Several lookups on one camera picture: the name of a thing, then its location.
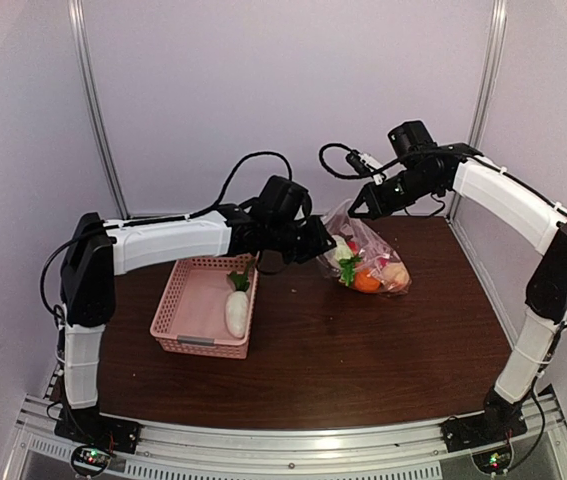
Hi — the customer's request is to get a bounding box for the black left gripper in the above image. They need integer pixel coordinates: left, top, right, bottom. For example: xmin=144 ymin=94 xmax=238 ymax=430
xmin=267 ymin=214 xmax=337 ymax=264

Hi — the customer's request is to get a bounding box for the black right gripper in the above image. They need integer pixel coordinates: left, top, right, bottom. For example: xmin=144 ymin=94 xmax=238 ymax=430
xmin=350 ymin=164 xmax=442 ymax=220

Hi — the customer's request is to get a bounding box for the white radish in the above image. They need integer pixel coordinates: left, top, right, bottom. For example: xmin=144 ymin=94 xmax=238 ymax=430
xmin=225 ymin=259 xmax=255 ymax=339
xmin=328 ymin=235 xmax=361 ymax=287

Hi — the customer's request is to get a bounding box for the clear zip top bag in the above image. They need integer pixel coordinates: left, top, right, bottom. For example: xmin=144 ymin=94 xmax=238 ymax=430
xmin=317 ymin=199 xmax=411 ymax=296

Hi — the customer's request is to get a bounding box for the orange tangerine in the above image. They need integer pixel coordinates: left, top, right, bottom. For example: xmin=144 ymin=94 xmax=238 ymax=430
xmin=352 ymin=270 xmax=382 ymax=293

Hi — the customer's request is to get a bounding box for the yellow peach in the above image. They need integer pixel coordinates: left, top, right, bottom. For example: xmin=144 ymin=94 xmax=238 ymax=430
xmin=381 ymin=263 xmax=411 ymax=292

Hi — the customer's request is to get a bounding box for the pink plastic basket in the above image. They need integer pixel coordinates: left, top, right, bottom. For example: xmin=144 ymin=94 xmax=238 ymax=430
xmin=150 ymin=255 xmax=259 ymax=360

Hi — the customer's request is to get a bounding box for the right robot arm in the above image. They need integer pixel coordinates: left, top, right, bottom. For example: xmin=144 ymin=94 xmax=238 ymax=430
xmin=345 ymin=120 xmax=567 ymax=442

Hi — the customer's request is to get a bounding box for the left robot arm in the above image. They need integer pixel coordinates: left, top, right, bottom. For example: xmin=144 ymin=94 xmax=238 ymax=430
xmin=46 ymin=175 xmax=336 ymax=444

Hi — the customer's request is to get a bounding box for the right circuit board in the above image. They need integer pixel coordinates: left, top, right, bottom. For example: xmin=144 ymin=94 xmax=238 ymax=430
xmin=472 ymin=447 xmax=513 ymax=475

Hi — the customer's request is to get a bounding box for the circuit board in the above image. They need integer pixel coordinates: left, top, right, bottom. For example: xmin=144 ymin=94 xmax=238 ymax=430
xmin=472 ymin=447 xmax=513 ymax=475
xmin=70 ymin=445 xmax=113 ymax=476

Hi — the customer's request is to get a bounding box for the left circuit board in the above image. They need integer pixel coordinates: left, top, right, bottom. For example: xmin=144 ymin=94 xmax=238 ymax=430
xmin=70 ymin=445 xmax=113 ymax=476

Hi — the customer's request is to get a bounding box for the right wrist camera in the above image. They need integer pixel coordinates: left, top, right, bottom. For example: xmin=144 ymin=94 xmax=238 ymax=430
xmin=345 ymin=149 xmax=386 ymax=185

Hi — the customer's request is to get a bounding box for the right black cable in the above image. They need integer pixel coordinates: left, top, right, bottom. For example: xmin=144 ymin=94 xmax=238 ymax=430
xmin=318 ymin=143 xmax=374 ymax=181

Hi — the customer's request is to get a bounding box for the black cable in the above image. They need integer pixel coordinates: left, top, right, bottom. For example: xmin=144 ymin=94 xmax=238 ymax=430
xmin=182 ymin=152 xmax=294 ymax=221
xmin=318 ymin=143 xmax=374 ymax=181

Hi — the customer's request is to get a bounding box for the right side aluminium rail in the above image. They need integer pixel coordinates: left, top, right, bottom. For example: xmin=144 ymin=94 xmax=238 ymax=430
xmin=448 ymin=197 xmax=538 ymax=346

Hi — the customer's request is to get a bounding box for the left black cable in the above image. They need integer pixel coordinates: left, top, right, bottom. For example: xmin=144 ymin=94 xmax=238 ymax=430
xmin=182 ymin=152 xmax=294 ymax=221

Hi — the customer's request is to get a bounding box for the right rear aluminium post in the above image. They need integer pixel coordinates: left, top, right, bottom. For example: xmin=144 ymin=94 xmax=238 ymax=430
xmin=468 ymin=0 xmax=508 ymax=148

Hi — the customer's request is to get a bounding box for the aluminium post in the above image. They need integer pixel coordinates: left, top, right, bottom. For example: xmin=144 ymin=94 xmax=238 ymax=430
xmin=68 ymin=0 xmax=129 ymax=218
xmin=468 ymin=0 xmax=508 ymax=148

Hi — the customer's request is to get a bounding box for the front aluminium frame rail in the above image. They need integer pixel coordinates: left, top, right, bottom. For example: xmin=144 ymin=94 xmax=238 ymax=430
xmin=0 ymin=393 xmax=567 ymax=479

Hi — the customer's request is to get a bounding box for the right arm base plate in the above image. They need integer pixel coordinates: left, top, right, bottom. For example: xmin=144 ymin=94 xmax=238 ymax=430
xmin=440 ymin=413 xmax=528 ymax=453

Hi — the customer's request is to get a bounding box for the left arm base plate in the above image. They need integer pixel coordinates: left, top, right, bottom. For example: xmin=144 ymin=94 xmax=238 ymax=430
xmin=54 ymin=416 xmax=141 ymax=454

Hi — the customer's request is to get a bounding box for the left rear aluminium post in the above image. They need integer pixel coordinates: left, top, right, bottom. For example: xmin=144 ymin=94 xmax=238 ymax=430
xmin=68 ymin=0 xmax=129 ymax=218

